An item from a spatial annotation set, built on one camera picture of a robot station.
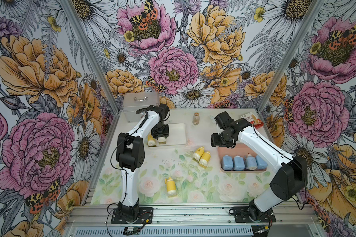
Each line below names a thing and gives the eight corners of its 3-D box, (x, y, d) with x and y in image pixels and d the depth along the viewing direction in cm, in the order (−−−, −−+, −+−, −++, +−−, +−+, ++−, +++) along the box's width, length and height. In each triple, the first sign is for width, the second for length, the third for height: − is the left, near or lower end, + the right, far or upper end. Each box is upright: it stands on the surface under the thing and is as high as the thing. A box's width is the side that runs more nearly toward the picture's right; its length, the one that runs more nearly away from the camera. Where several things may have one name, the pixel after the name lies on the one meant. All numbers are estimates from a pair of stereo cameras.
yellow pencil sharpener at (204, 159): (197, 165, 93) (198, 160, 88) (204, 155, 97) (205, 149, 92) (204, 169, 91) (206, 164, 86) (210, 158, 96) (212, 153, 90)
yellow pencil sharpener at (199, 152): (192, 160, 95) (192, 154, 89) (197, 151, 99) (198, 145, 94) (198, 163, 94) (199, 158, 88) (203, 154, 98) (205, 148, 92)
